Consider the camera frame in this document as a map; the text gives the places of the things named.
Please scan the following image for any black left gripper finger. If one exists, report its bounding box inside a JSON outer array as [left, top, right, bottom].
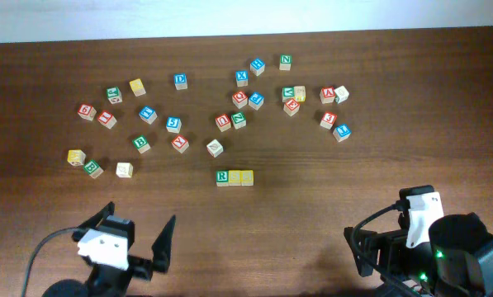
[[151, 215, 176, 273], [72, 201, 115, 242]]

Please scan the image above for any green R block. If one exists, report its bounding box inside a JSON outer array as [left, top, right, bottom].
[[216, 170, 229, 186]]

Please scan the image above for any yellow S block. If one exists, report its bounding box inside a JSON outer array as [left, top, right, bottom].
[[240, 170, 254, 186], [228, 170, 241, 186]]

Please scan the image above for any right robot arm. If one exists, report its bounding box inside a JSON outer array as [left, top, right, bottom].
[[344, 185, 493, 296]]

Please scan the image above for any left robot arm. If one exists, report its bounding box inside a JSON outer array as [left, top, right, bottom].
[[43, 202, 176, 296]]

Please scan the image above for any plain wooden block left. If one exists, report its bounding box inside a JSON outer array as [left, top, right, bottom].
[[116, 163, 134, 178]]

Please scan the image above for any plain wooden block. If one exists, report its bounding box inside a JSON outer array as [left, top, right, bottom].
[[334, 86, 349, 104], [206, 139, 224, 158], [116, 163, 134, 178]]

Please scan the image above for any green B block lower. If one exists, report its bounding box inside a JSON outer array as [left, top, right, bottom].
[[83, 159, 104, 179]]

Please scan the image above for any green b block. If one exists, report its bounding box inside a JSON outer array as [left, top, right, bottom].
[[132, 135, 150, 153], [83, 159, 104, 179]]

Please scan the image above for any yellow W block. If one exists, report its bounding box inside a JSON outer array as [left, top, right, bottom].
[[67, 149, 86, 167]]

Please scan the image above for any green B block upper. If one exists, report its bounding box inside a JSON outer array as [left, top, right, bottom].
[[132, 135, 150, 153]]

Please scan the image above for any red I block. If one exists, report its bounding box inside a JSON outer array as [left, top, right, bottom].
[[97, 111, 117, 129]]

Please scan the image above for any red Y block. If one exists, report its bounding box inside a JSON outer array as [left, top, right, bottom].
[[171, 134, 189, 153]]

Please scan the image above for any red 6 block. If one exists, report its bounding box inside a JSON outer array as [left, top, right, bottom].
[[78, 104, 97, 121]]

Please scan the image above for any blue T block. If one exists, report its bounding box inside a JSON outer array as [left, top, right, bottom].
[[139, 106, 158, 125]]

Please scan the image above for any blue 5 block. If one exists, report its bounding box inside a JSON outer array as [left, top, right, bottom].
[[166, 116, 182, 134]]

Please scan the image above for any blue I block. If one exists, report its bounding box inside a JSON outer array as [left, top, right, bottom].
[[333, 124, 352, 142]]

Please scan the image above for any plain wooden block centre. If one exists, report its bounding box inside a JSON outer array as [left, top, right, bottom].
[[206, 139, 224, 158]]

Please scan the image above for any green C block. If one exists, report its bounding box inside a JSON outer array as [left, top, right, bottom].
[[106, 87, 122, 104]]

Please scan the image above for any red 3 block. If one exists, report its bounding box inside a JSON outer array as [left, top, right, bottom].
[[320, 111, 337, 130]]

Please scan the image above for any yellow block top left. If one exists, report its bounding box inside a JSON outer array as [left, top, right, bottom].
[[130, 78, 146, 97]]

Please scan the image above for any red U block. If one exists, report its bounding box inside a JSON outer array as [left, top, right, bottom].
[[215, 114, 231, 132]]

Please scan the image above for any plain wooden block right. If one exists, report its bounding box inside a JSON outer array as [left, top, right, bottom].
[[334, 86, 349, 104]]

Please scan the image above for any red E block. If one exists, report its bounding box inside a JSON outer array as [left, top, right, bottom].
[[283, 98, 301, 116]]

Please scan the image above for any red A block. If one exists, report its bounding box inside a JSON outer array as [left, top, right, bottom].
[[320, 87, 336, 104]]

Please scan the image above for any blue D block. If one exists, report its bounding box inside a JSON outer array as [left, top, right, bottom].
[[173, 73, 188, 90]]

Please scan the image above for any green Z block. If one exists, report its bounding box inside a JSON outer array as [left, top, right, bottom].
[[231, 112, 247, 130]]

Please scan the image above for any yellow edged 8 block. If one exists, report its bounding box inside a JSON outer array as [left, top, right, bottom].
[[293, 86, 306, 102]]

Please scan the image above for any green V block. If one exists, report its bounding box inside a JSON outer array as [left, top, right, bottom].
[[282, 87, 295, 102]]

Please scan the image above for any red Q block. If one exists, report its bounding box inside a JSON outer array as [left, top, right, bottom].
[[232, 91, 249, 109]]

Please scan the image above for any blue P block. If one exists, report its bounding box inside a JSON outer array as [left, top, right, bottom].
[[249, 92, 264, 111]]

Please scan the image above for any blue X block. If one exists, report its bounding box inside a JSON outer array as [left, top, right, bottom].
[[235, 70, 249, 87]]

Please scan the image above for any green N block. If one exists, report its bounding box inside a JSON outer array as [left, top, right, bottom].
[[279, 54, 292, 71]]

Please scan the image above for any blue H block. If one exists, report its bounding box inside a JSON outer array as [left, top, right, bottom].
[[250, 58, 266, 76]]

